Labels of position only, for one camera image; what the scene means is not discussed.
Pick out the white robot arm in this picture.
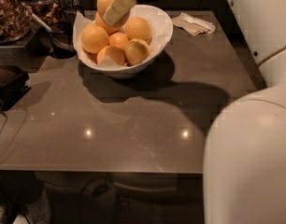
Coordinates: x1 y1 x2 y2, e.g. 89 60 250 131
203 0 286 224

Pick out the small hidden orange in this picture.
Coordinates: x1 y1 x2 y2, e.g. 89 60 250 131
108 32 129 49

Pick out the white ceramic bowl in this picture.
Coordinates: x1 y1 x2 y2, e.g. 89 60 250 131
73 4 174 79

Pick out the white paper bowl liner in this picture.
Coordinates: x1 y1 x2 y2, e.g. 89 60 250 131
73 12 156 74

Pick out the crumpled paper napkin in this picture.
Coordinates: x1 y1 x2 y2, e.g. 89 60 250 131
172 12 216 35

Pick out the glass jar of dried snacks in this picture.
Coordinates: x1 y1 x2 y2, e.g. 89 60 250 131
0 0 30 45

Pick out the dark brown device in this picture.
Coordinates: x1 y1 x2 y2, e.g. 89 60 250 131
0 65 29 111

